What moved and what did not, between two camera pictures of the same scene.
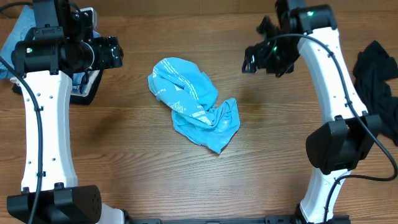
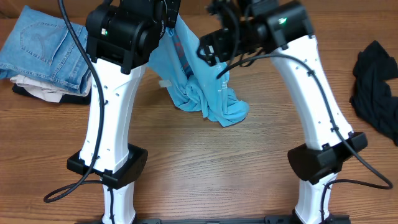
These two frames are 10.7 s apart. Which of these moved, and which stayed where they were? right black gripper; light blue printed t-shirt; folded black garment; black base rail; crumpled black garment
Moved: light blue printed t-shirt; right black gripper
Stayed: crumpled black garment; folded black garment; black base rail
